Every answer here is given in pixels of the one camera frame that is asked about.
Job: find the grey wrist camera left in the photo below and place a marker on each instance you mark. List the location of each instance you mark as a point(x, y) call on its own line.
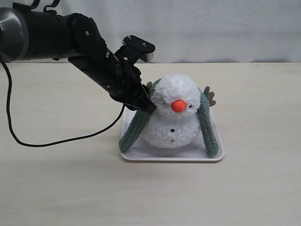
point(134, 48)

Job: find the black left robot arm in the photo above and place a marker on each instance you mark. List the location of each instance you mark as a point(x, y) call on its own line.
point(30, 35)

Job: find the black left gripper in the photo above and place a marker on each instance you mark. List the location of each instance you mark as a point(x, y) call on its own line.
point(130, 90)

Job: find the white rectangular tray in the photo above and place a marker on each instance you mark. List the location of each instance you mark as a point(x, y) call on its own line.
point(195, 152)

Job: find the white plush snowman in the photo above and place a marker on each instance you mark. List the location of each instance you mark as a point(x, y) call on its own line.
point(174, 117)

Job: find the white curtain backdrop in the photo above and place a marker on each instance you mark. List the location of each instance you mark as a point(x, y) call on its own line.
point(200, 30)

